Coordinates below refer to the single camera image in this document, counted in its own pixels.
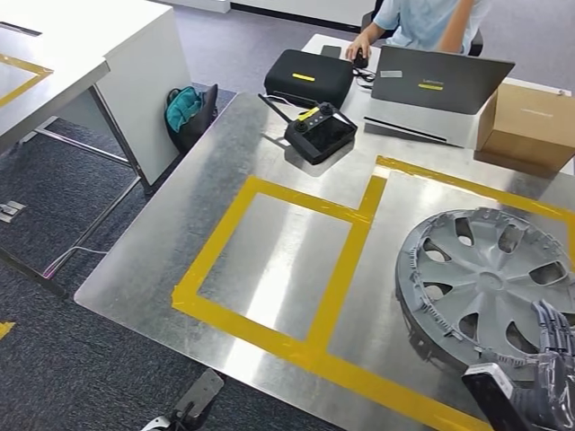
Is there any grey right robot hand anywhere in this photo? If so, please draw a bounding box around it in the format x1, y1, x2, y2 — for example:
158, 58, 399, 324
507, 299, 575, 431

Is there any grey plastic wheel cover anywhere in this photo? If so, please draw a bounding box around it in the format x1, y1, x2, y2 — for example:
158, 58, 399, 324
394, 207, 575, 382

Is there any steel workbench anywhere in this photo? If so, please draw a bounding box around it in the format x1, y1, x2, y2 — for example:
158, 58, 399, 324
74, 92, 575, 431

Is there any brown cardboard box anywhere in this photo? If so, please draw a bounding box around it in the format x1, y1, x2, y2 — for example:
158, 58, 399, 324
475, 82, 575, 175

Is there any yellow double-square tape outline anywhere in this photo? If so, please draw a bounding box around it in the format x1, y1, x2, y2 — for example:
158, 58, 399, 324
171, 155, 575, 431

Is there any grey laptop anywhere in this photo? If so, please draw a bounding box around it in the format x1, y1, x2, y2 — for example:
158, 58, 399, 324
363, 45, 516, 149

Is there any black remote controller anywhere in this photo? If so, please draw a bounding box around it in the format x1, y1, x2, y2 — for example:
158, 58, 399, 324
258, 92, 359, 166

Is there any person at laptop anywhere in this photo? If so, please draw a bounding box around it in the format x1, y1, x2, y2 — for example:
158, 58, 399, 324
345, 0, 493, 63

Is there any black zip case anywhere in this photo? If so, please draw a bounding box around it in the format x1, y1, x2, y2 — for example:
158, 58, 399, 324
263, 48, 356, 110

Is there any white desk under laptop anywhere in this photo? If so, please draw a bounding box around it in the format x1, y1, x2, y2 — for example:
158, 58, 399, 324
301, 33, 573, 150

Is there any teal and black backpack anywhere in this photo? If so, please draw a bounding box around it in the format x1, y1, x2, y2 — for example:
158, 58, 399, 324
163, 83, 220, 154

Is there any white desk with side panel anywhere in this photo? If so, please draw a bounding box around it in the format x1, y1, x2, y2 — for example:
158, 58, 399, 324
0, 0, 193, 195

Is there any steel table with tape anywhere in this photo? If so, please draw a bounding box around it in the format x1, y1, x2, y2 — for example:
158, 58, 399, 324
0, 35, 156, 281

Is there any metal floor socket box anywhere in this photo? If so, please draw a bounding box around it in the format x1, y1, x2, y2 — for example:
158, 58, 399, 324
0, 200, 27, 224

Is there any yellow tape rectangle on steel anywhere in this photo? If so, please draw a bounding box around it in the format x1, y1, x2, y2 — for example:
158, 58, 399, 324
0, 52, 54, 110

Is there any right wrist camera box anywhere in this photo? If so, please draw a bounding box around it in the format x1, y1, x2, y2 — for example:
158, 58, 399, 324
461, 363, 529, 431

